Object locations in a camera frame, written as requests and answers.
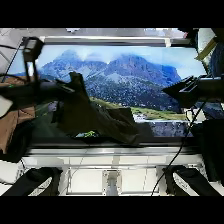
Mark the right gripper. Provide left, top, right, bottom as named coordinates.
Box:
left=162, top=75, right=204, bottom=109

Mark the dark green garment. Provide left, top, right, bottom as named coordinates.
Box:
left=52, top=71, right=142, bottom=147

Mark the blue garment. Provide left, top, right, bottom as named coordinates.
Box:
left=209, top=41, right=224, bottom=78

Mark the brown garment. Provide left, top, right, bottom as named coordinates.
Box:
left=0, top=77, right=37, bottom=155

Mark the black cable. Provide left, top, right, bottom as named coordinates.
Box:
left=150, top=99, right=207, bottom=197
left=0, top=43, right=24, bottom=83

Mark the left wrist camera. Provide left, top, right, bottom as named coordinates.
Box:
left=21, top=36, right=45, bottom=84

